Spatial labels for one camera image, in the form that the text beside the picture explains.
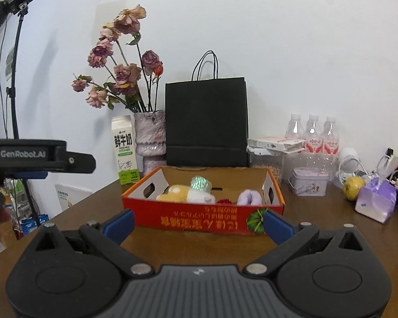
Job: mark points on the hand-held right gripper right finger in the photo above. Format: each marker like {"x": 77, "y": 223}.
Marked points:
{"x": 277, "y": 227}

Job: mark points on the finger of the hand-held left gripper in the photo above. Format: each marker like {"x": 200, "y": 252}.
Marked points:
{"x": 83, "y": 164}

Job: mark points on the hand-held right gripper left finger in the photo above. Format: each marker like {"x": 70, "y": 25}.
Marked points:
{"x": 121, "y": 227}

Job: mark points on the purple fluffy scrunchie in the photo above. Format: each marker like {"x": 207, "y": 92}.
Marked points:
{"x": 248, "y": 197}

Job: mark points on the red artificial rose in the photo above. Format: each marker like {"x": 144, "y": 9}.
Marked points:
{"x": 225, "y": 201}

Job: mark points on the yellow plush toy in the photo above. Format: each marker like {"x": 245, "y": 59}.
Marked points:
{"x": 177, "y": 193}

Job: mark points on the red cardboard box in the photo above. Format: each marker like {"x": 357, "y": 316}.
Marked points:
{"x": 185, "y": 217}

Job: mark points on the iridescent plastic pouch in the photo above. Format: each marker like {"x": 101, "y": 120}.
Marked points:
{"x": 200, "y": 184}

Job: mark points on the white green milk carton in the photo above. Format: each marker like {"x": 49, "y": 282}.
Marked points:
{"x": 124, "y": 152}

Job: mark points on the white floral tin box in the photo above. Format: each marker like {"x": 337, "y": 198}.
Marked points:
{"x": 308, "y": 180}

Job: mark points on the clear plastic container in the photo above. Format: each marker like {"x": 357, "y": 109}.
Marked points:
{"x": 265, "y": 165}

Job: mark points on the purple marbled vase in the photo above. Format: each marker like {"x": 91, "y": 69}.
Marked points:
{"x": 149, "y": 135}

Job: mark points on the blue printed bag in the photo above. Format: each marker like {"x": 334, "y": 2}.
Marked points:
{"x": 28, "y": 227}

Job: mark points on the flat white carton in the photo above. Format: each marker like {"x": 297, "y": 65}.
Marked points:
{"x": 272, "y": 141}

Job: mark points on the yellow-green apple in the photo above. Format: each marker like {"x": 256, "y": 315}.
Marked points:
{"x": 353, "y": 188}

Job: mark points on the small white fan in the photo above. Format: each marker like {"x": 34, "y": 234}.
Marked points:
{"x": 348, "y": 160}

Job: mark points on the black light stand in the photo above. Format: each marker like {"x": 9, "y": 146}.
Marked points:
{"x": 15, "y": 56}

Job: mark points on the purple tissue packet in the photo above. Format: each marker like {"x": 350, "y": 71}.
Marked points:
{"x": 373, "y": 202}

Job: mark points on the clear water bottle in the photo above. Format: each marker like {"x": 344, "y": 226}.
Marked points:
{"x": 313, "y": 132}
{"x": 331, "y": 135}
{"x": 296, "y": 127}

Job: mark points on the dried pink rose bouquet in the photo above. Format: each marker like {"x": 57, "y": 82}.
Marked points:
{"x": 127, "y": 73}

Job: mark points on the black paper bag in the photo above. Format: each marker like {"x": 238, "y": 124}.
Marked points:
{"x": 205, "y": 119}

